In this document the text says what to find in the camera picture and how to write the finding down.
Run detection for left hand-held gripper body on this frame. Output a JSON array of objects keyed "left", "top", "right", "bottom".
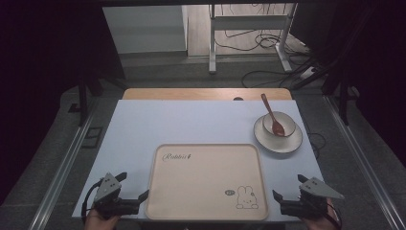
[{"left": 91, "top": 172, "right": 142, "bottom": 221}]

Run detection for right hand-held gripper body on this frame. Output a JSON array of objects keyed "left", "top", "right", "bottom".
[{"left": 280, "top": 176, "right": 346, "bottom": 220}]

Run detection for white plate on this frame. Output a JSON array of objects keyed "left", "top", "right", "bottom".
[{"left": 253, "top": 113, "right": 304, "bottom": 154}]

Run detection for brown wooden spoon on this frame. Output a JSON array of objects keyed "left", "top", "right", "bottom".
[{"left": 259, "top": 93, "right": 286, "bottom": 138}]

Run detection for white bowl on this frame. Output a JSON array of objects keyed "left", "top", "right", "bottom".
[{"left": 261, "top": 110, "right": 297, "bottom": 139}]

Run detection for beige tray with rabbit print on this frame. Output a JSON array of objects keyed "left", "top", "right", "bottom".
[{"left": 145, "top": 143, "right": 270, "bottom": 222}]

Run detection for person's right hand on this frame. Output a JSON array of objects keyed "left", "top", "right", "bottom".
[{"left": 300, "top": 197, "right": 341, "bottom": 230}]

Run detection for person's left hand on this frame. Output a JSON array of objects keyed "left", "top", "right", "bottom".
[{"left": 83, "top": 207, "right": 122, "bottom": 230}]

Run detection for dark floor plate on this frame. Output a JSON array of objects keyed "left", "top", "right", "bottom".
[{"left": 80, "top": 126, "right": 104, "bottom": 150}]

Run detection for pale blue table board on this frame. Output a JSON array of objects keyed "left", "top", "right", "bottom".
[{"left": 71, "top": 99, "right": 326, "bottom": 223}]

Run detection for black stand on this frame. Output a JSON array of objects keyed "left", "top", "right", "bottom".
[
  {"left": 321, "top": 60, "right": 352, "bottom": 127},
  {"left": 77, "top": 57, "right": 129, "bottom": 127}
]

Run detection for white power strip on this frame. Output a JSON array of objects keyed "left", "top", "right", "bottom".
[{"left": 299, "top": 65, "right": 318, "bottom": 81}]

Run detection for wooden table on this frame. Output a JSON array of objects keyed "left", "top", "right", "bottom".
[{"left": 122, "top": 87, "right": 293, "bottom": 102}]

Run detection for white cabinet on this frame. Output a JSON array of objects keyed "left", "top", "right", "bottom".
[{"left": 101, "top": 4, "right": 190, "bottom": 56}]

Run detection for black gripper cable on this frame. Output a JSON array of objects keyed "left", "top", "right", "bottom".
[
  {"left": 325, "top": 200, "right": 343, "bottom": 230},
  {"left": 80, "top": 179, "right": 104, "bottom": 223}
]

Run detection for metal floor rail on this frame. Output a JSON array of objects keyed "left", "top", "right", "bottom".
[
  {"left": 28, "top": 95, "right": 101, "bottom": 230},
  {"left": 322, "top": 95, "right": 406, "bottom": 230}
]

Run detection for black floor cables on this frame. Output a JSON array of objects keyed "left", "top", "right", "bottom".
[{"left": 213, "top": 3, "right": 320, "bottom": 90}]

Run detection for white desk frame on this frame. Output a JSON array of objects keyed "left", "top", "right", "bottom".
[{"left": 208, "top": 3, "right": 300, "bottom": 76}]

